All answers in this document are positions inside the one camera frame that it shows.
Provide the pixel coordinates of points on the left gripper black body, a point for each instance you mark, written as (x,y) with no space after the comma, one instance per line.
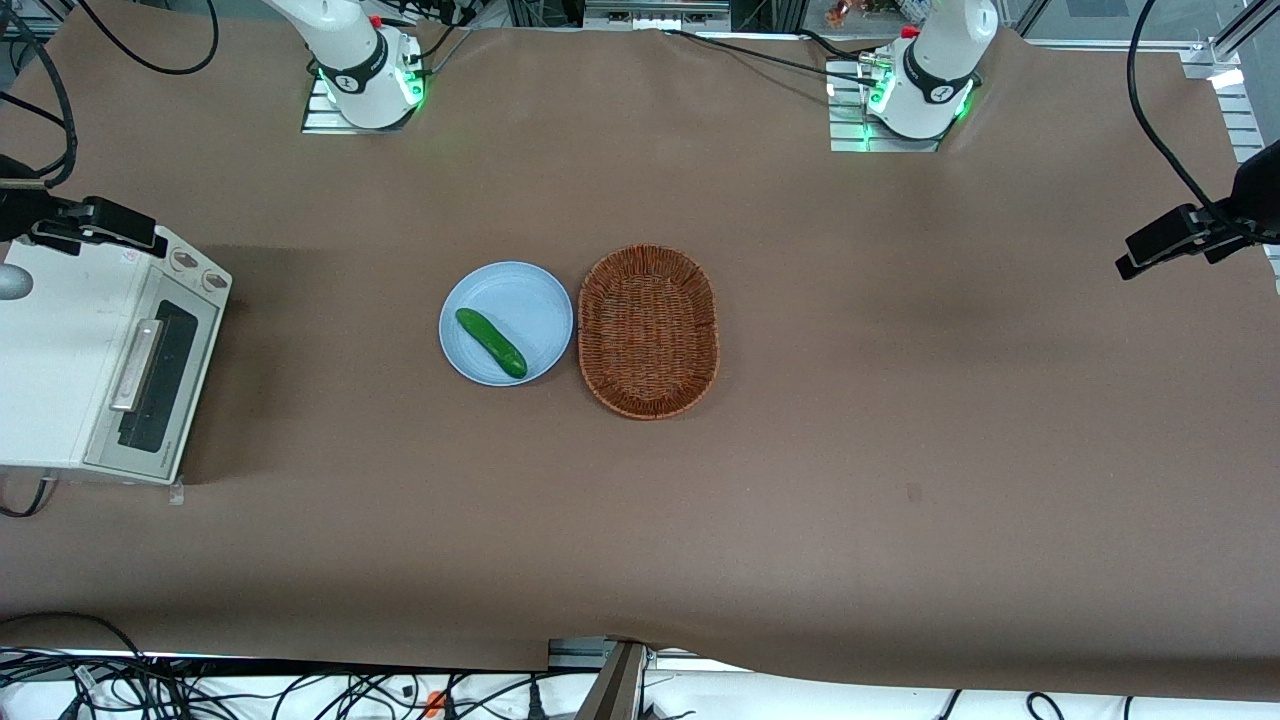
(1253,196)

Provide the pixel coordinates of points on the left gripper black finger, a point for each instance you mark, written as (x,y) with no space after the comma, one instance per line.
(1228,245)
(1165,240)

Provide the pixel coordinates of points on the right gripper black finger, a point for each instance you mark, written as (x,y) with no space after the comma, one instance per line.
(62,220)
(125,228)

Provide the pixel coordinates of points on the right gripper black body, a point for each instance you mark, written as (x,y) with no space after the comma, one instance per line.
(14,207)

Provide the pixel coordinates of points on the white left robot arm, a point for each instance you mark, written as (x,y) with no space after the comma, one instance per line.
(940,60)

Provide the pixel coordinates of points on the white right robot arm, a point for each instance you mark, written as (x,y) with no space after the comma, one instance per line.
(350,50)

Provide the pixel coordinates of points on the round oven knob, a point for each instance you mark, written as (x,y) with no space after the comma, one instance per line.
(183,262)
(213,281)

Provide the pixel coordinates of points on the white toaster oven body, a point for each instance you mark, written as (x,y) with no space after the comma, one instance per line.
(50,370)

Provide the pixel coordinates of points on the brown paper table cover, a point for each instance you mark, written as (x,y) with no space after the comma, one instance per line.
(900,450)

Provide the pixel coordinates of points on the green cucumber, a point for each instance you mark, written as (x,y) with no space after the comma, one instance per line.
(491,343)

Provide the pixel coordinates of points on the light blue round plate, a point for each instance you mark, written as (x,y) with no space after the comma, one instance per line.
(525,300)

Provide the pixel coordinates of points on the brown oval wicker basket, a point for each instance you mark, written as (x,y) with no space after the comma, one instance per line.
(648,332)

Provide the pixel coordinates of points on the grey equipment box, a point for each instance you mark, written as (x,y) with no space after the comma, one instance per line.
(655,12)

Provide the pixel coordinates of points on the orange plastic clip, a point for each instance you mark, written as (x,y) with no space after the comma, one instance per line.
(435,703)

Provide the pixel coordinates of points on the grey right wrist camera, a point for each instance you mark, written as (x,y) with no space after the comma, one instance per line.
(12,283)

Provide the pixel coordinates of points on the aluminium camera mount post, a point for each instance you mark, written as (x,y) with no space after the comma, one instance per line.
(615,685)

